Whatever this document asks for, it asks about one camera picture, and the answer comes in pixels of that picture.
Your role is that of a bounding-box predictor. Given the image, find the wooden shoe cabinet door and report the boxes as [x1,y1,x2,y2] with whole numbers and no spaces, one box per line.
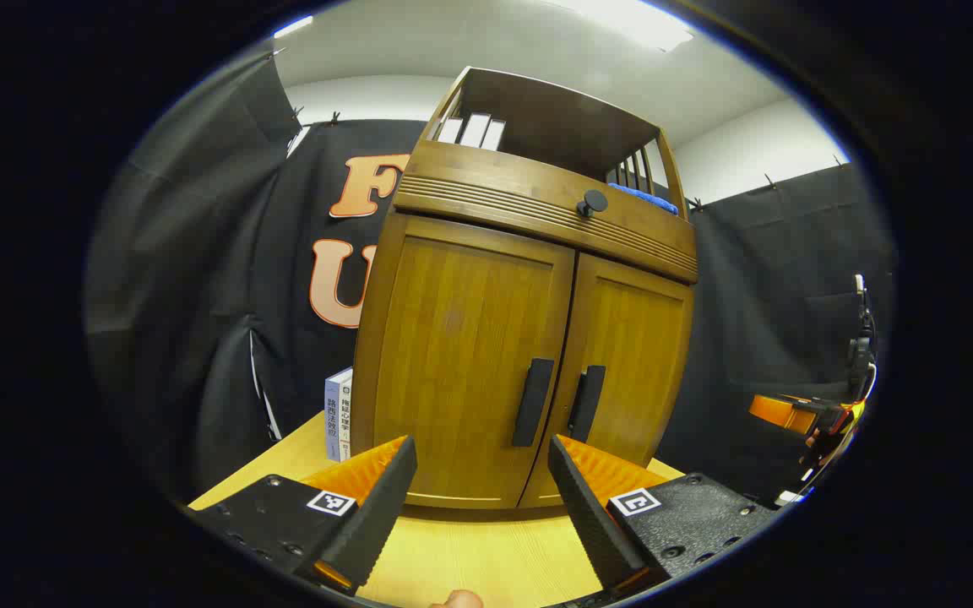
[371,232,577,501]
[520,252,696,509]

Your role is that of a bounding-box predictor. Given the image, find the black door handle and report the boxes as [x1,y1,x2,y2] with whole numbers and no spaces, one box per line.
[511,357,556,448]
[568,365,607,443]

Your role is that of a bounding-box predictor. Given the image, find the black backdrop cloth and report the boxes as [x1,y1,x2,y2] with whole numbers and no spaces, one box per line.
[84,46,897,508]

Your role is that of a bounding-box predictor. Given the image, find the blue cloth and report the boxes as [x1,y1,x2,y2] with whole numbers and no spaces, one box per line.
[607,182,680,216]

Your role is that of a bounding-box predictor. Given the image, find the wooden ribbed drawer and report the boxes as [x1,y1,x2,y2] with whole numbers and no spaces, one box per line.
[392,139,699,284]

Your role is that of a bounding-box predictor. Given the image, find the wooden double-door shoe cabinet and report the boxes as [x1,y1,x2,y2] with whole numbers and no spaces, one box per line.
[350,66,700,512]

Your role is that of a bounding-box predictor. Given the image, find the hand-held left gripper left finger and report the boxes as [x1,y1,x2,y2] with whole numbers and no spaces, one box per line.
[187,435,418,597]

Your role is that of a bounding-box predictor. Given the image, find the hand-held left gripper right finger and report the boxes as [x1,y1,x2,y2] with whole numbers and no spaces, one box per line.
[547,434,780,596]

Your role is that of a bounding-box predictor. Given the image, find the pale blue book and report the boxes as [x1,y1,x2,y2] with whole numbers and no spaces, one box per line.
[324,369,344,462]

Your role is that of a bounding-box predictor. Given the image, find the white spined book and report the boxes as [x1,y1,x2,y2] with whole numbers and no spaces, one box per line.
[338,372,354,463]

